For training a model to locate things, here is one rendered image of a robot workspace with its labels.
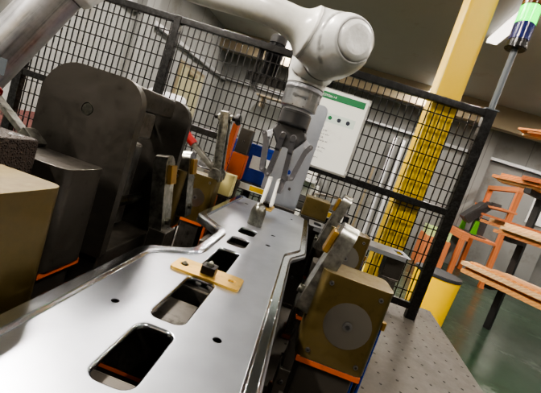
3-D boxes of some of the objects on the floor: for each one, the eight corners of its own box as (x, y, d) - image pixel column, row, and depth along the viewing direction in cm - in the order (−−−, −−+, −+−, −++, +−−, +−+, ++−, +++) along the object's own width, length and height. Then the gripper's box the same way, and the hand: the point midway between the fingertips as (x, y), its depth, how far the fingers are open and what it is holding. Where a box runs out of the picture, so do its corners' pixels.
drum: (435, 337, 324) (460, 276, 318) (437, 355, 288) (465, 286, 282) (392, 318, 338) (415, 258, 331) (390, 333, 302) (416, 266, 295)
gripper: (266, 99, 82) (235, 196, 85) (326, 118, 81) (293, 216, 83) (270, 104, 89) (241, 193, 92) (325, 122, 88) (295, 212, 91)
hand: (270, 191), depth 87 cm, fingers closed, pressing on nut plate
